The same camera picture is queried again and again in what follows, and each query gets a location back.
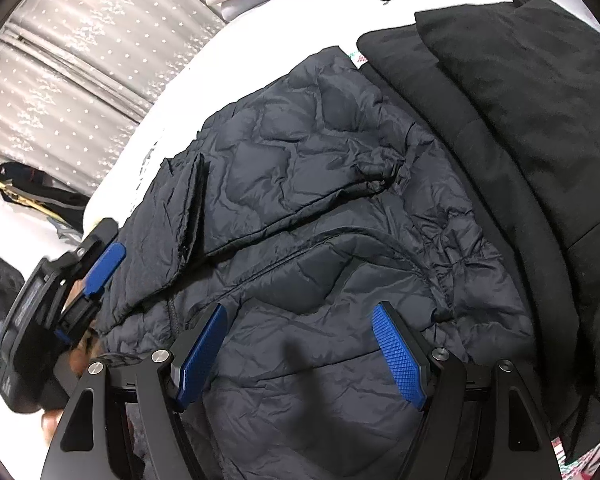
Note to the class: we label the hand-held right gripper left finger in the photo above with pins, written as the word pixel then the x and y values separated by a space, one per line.
pixel 202 355

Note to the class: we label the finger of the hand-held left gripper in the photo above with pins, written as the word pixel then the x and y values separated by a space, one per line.
pixel 102 270
pixel 80 317

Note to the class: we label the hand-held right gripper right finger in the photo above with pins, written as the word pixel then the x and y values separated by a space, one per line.
pixel 397 355

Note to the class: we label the black quilted jacket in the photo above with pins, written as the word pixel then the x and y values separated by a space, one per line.
pixel 305 200

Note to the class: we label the person's left hand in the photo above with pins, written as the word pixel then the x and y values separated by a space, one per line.
pixel 52 420

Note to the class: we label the black box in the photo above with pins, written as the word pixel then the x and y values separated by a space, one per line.
pixel 0 275

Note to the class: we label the black fleece coat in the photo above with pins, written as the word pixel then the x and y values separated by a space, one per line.
pixel 510 210

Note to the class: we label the grey dotted curtain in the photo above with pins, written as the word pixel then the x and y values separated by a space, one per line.
pixel 80 50

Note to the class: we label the black folded garment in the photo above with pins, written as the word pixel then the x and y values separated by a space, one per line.
pixel 540 85

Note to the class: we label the white bed sheet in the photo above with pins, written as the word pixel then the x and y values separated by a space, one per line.
pixel 290 25

